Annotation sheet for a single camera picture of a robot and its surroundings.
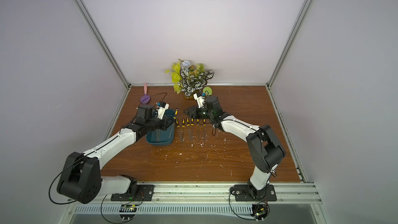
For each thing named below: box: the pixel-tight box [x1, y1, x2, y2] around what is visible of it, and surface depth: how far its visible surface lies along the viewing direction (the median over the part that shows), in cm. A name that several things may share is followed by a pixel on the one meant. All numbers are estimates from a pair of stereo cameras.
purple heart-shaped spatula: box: [140, 82, 151, 105], surface depth 116 cm
